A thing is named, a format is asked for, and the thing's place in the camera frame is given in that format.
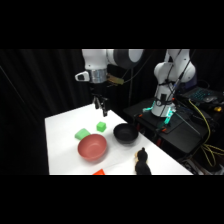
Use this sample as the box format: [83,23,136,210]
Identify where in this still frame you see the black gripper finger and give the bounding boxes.
[100,97,110,118]
[93,95,102,111]

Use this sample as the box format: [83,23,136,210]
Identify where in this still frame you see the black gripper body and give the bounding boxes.
[89,81,109,100]

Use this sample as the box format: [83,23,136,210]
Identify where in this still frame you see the red cube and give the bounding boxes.
[92,168,107,176]

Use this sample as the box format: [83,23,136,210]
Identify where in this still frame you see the green cube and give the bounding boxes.
[96,121,107,133]

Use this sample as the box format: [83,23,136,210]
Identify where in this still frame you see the black bowl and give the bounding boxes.
[112,122,140,146]

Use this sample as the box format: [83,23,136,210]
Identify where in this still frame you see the red bowl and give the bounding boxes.
[77,133,108,163]

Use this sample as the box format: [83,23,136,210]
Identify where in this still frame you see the green rounded block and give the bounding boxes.
[74,127,92,141]

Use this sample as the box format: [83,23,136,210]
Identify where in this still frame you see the black and brown plush toy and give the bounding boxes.
[133,146,153,176]

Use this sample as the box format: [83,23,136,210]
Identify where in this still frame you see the black curtain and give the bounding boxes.
[0,49,224,176]

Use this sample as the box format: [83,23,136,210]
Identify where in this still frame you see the black robot stand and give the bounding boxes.
[123,97,224,165]

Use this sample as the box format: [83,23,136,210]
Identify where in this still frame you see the black laptop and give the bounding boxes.
[184,86,224,104]

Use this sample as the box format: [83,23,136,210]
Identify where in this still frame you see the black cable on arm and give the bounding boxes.
[165,49,196,101]

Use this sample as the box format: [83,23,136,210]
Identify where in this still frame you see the yellow cable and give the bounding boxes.
[187,98,224,168]

